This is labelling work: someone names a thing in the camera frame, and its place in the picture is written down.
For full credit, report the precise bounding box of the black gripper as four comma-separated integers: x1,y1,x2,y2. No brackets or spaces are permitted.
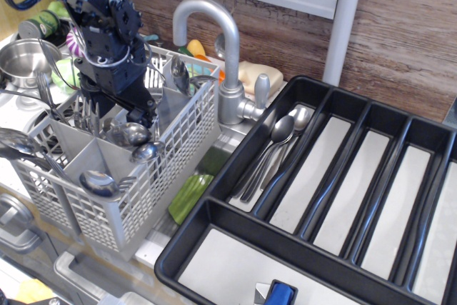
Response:
76,28,156,129

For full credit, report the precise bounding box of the small steel spoon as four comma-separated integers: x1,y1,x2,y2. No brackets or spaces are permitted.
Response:
154,117,161,141

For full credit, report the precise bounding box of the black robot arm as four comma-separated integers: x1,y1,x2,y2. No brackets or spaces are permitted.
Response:
5,0,156,128

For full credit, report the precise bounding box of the large spoon centre basket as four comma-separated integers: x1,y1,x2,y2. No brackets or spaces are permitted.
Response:
106,122,151,147

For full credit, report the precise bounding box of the large spoon basket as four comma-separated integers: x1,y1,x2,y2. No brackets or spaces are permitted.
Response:
106,122,151,147
1,128,71,182
79,170,120,199

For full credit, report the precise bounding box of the small spoon centre basket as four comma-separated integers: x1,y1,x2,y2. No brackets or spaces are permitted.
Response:
130,141,165,164

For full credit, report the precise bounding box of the spoon rear basket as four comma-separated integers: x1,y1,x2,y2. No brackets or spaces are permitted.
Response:
171,55,190,96

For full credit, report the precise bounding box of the grey plastic cutlery basket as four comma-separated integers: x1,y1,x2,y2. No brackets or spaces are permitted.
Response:
12,57,220,260

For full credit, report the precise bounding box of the large spoon front basket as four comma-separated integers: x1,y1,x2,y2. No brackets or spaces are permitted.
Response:
79,170,120,199

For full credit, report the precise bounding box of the fork left of basket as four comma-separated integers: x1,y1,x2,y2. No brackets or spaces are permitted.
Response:
34,71,68,124

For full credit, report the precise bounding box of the large spoon left basket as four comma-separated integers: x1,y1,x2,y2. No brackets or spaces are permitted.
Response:
1,128,71,182

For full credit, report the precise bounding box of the dark steel spoon in tray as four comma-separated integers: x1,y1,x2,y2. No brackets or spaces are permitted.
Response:
239,115,295,202

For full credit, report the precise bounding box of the light steel spoon in tray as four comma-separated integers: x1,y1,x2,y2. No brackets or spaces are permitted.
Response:
230,105,311,199

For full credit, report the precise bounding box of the blue object in tray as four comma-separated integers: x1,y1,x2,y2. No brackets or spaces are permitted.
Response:
253,279,298,305

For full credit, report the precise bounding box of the black cutlery tray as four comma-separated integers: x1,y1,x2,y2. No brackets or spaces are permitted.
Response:
154,76,456,304

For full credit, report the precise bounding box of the green toy cabbage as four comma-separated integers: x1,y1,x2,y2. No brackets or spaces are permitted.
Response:
51,58,80,94

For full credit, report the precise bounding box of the purple white toy vegetable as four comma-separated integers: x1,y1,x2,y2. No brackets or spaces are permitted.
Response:
66,31,84,58

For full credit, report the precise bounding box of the yellow toy fruit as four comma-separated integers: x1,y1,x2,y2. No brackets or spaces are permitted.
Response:
186,39,206,56

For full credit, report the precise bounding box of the silver kitchen faucet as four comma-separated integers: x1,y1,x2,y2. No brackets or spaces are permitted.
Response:
172,0,269,125

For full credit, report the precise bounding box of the steel cooking pot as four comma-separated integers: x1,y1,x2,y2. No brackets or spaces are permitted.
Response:
1,39,62,89

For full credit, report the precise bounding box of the green toy can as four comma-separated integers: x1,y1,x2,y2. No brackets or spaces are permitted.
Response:
18,10,60,39

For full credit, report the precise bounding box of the beige sponge block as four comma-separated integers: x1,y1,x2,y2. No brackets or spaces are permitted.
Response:
238,61,283,96

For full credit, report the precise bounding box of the yellow object bottom left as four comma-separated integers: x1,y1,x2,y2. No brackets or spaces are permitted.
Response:
13,279,54,304

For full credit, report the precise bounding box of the grey metal post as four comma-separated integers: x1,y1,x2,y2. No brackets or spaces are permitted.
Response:
322,0,358,86

